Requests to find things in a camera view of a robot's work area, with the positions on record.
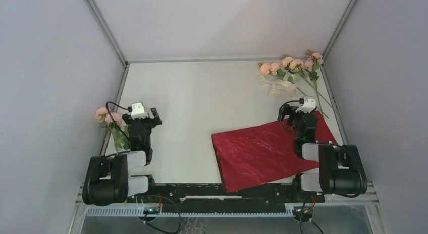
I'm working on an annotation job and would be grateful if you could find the pink flower stem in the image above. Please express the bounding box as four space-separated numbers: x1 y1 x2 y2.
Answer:
258 62 307 96
302 50 329 119
281 55 343 120
94 107 129 152

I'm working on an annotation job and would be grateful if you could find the red wrapping paper sheet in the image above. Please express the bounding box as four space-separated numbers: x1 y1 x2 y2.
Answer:
211 120 318 193

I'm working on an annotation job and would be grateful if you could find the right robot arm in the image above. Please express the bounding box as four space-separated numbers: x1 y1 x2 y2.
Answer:
277 102 368 202

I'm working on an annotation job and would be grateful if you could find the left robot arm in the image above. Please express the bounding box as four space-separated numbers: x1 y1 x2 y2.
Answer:
82 108 162 206

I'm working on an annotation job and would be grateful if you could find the cream ribbon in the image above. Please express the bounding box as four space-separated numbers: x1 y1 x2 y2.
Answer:
257 74 299 98

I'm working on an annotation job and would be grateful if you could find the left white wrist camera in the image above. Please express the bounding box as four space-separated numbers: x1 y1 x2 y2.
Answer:
130 102 149 120

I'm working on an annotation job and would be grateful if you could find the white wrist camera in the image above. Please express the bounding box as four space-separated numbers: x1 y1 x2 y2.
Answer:
130 102 149 120
295 96 317 113

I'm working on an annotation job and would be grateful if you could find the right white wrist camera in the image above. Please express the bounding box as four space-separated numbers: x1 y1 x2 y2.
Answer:
295 96 317 113

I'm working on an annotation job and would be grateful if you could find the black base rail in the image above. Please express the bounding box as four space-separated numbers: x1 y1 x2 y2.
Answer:
126 183 325 213

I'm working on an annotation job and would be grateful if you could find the white cable duct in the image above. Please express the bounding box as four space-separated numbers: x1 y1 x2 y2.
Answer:
86 206 295 217

